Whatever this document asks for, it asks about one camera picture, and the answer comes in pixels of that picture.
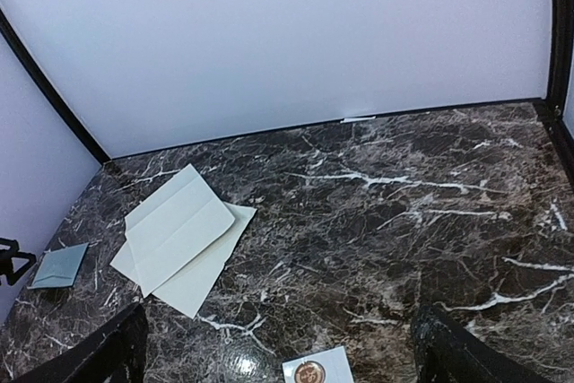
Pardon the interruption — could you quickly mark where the black frame post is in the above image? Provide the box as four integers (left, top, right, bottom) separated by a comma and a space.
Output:
1, 11, 111, 165
535, 0, 573, 152

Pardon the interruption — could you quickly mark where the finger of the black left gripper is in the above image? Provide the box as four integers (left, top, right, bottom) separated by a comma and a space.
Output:
0, 238, 36, 285

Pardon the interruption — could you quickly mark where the cream letter paper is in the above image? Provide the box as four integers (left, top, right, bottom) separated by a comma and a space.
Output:
126, 165, 235, 297

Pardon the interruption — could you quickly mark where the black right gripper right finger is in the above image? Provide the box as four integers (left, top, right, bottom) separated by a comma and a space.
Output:
411, 305, 548, 382

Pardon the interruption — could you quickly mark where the right black frame post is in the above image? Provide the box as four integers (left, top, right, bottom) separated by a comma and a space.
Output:
535, 0, 573, 152

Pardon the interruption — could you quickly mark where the left black frame post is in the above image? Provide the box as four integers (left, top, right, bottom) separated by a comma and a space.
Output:
1, 11, 111, 165

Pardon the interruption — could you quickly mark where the blue-grey envelope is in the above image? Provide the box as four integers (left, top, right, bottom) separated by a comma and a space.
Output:
27, 243, 89, 290

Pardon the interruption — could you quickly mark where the white sticker sheet with seals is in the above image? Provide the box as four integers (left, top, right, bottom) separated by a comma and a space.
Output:
282, 345, 354, 383

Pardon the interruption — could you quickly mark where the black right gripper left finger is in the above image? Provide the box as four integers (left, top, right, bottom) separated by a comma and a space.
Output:
38, 303, 149, 382

